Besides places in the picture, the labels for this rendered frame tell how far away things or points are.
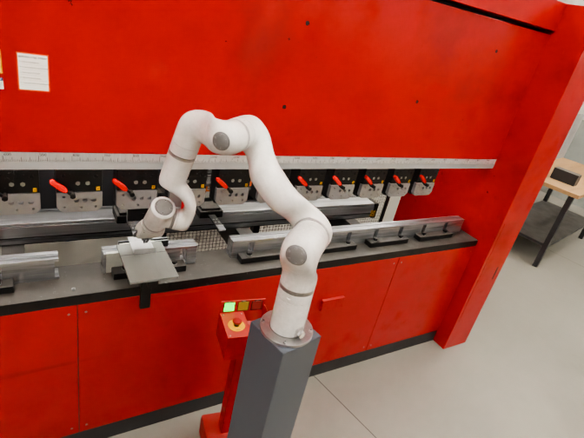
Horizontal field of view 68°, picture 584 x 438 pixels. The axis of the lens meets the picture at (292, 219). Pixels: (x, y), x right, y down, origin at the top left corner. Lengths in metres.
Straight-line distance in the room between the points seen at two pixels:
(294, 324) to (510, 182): 1.90
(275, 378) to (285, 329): 0.17
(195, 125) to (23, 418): 1.45
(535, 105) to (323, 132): 1.40
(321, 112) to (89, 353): 1.42
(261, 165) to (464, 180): 2.08
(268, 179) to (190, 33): 0.63
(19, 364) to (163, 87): 1.19
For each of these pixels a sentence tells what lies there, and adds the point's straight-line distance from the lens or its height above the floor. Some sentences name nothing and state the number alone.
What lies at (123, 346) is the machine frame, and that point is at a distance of 2.08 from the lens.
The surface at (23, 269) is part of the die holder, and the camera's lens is 1.92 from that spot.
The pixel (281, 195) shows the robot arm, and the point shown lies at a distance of 1.31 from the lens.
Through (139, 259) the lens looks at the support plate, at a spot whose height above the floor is 1.00.
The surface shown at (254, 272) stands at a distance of 2.06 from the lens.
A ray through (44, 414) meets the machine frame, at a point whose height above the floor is 0.28.
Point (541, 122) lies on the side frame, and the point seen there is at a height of 1.69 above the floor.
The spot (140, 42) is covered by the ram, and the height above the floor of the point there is 1.79.
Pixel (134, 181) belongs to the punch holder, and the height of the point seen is 1.29.
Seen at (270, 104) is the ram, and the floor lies 1.62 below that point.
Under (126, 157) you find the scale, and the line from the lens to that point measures 1.73.
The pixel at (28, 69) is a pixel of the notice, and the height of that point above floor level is 1.67.
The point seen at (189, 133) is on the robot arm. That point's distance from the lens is 1.40.
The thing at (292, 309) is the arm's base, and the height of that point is 1.13.
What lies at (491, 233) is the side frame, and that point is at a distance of 3.09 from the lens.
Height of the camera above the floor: 2.01
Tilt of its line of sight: 26 degrees down
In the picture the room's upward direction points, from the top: 13 degrees clockwise
